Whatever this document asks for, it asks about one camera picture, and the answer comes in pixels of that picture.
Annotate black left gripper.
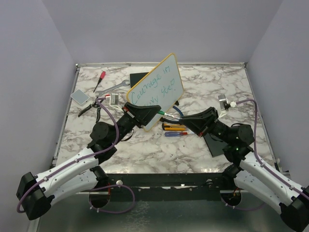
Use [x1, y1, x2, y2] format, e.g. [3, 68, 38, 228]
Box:
[112, 102, 163, 145]

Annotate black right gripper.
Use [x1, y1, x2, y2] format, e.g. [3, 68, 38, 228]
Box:
[179, 106, 232, 144]

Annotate yellow framed whiteboard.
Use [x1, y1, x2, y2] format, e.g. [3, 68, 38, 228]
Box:
[126, 53, 184, 132]

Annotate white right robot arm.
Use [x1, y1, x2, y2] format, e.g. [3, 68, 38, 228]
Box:
[179, 107, 309, 232]

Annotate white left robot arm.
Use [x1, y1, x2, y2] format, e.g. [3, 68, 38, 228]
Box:
[16, 102, 161, 220]

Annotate yellow utility knife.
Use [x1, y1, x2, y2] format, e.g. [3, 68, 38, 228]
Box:
[162, 123, 187, 131]

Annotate blue red screwdriver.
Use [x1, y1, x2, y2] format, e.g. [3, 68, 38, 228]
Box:
[164, 131, 194, 137]

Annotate silver open-end wrench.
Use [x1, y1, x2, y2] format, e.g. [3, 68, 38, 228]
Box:
[96, 80, 130, 97]

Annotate small white square device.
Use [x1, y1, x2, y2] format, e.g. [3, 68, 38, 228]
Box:
[70, 89, 90, 105]

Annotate blue handled cutting pliers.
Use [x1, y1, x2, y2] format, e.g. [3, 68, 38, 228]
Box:
[159, 105, 184, 125]

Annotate small black network switch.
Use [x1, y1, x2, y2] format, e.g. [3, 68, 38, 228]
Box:
[203, 134, 227, 158]

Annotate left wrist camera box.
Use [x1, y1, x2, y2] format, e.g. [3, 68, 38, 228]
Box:
[105, 93, 119, 108]

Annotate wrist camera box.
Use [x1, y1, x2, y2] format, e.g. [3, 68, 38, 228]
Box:
[105, 93, 119, 108]
[217, 94, 237, 118]

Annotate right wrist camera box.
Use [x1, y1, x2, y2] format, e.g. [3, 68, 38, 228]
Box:
[217, 94, 237, 118]

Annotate large black network switch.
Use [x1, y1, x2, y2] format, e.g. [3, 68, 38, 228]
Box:
[129, 72, 148, 87]

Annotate black handled pliers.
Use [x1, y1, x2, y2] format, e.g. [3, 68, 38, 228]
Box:
[78, 101, 102, 121]

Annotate red handled screwdriver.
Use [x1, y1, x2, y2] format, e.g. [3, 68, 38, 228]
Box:
[93, 71, 106, 92]

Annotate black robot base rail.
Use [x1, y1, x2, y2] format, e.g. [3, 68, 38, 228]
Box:
[108, 173, 236, 202]

